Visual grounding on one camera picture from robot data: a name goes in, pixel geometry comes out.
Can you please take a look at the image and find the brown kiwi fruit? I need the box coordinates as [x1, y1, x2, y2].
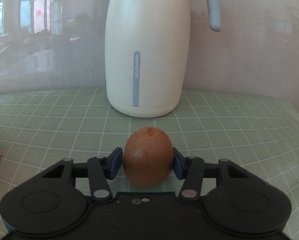
[123, 126, 174, 188]

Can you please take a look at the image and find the white thermos jug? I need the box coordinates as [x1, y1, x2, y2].
[104, 0, 222, 119]

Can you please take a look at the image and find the green grid tablecloth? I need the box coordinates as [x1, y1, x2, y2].
[0, 87, 299, 239]

